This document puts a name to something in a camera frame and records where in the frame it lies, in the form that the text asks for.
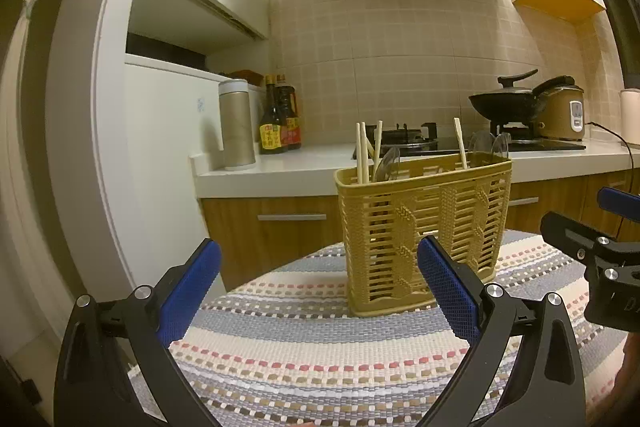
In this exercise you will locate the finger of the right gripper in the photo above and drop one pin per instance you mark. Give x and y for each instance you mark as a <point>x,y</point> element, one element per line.
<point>623,204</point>

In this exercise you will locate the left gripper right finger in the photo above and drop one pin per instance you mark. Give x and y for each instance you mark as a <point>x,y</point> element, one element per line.
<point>546,385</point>

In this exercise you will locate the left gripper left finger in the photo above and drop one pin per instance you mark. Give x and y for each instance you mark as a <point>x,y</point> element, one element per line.
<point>92,387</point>

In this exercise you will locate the wooden chopstick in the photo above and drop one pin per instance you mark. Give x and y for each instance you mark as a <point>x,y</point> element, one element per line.
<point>459,135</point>
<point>364,153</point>
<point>358,153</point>

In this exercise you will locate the stainless steel spoon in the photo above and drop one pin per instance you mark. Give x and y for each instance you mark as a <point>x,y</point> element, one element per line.
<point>371,149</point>

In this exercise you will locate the person's right hand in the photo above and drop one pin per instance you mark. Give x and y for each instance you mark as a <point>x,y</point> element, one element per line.
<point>625,384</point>

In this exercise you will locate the white electric kettle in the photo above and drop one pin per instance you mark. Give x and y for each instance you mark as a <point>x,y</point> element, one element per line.
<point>630,115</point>

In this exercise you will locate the gold rice cooker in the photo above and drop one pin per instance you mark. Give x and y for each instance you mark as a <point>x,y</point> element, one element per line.
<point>559,113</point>

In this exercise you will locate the black wok with lid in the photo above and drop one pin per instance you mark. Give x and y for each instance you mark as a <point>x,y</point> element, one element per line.
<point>513,103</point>

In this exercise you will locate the striped woven table cloth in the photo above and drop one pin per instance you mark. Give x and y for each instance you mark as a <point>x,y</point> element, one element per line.
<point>282,349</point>

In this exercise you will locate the black gas stove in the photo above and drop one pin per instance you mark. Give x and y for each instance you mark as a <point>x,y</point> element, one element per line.
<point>426,141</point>

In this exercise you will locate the gold thermos bottle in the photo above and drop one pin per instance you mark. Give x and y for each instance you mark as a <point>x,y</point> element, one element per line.
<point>236,124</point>

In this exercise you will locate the yellow plastic utensil basket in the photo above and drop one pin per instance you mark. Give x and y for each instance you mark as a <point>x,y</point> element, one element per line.
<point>463,203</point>

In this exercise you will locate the front soy sauce bottle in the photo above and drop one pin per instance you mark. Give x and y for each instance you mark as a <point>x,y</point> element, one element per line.
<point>272,131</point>

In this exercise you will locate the soy sauce bottle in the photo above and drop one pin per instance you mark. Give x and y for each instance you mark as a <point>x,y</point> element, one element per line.
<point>272,131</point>
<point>288,105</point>

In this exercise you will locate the rear soy sauce bottle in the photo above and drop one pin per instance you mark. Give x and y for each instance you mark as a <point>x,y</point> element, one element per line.
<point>288,105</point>

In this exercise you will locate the brown box on shelf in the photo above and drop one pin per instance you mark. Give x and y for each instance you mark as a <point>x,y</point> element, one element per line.
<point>253,78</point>

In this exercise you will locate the silver cabinet handle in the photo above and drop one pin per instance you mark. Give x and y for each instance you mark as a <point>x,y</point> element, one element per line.
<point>292,217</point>

